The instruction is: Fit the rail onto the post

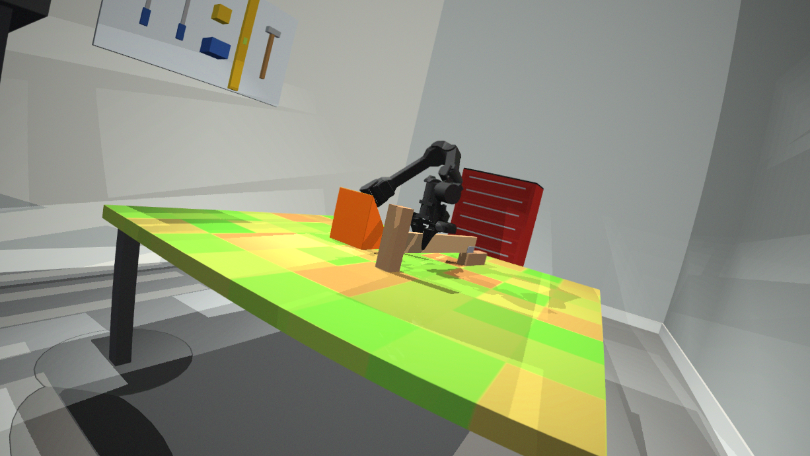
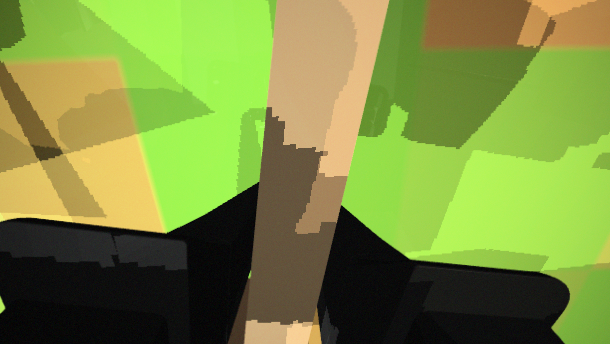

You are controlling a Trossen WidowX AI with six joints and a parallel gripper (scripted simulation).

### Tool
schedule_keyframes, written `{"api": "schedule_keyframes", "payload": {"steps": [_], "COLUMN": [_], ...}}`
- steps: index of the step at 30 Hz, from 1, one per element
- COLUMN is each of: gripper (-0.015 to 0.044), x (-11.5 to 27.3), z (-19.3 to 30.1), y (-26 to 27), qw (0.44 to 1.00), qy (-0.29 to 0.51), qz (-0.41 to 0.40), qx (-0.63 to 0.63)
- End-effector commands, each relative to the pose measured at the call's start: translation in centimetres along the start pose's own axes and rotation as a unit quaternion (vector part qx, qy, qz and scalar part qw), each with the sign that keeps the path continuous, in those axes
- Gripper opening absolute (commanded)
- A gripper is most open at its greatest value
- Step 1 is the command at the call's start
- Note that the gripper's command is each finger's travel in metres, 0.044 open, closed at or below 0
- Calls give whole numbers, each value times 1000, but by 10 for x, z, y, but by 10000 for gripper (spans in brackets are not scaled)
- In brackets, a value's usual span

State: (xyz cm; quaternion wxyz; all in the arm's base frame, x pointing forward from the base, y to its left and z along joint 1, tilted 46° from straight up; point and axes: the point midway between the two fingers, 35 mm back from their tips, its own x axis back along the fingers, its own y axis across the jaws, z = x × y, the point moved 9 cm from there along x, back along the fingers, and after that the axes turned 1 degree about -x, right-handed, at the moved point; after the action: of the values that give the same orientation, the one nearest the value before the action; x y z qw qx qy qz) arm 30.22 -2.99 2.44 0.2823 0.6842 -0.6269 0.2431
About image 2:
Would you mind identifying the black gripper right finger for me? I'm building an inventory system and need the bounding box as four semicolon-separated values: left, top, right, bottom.
317;205;570;344

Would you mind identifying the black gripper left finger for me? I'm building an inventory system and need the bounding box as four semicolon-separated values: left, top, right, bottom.
0;182;259;344

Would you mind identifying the long tan wooden rail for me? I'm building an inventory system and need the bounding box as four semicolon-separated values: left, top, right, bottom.
245;0;389;344

